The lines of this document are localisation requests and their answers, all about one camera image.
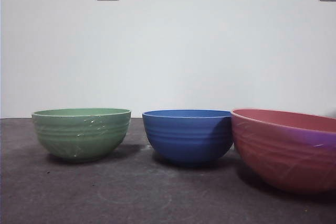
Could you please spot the green ribbed bowl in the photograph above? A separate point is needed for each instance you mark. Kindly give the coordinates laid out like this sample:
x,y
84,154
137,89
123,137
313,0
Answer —
x,y
78,140

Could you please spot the red ribbed bowl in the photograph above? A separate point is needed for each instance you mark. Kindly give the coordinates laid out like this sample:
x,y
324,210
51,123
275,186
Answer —
x,y
283,155

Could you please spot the blue ribbed bowl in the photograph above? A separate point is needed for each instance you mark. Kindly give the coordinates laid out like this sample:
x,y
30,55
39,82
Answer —
x,y
186,142

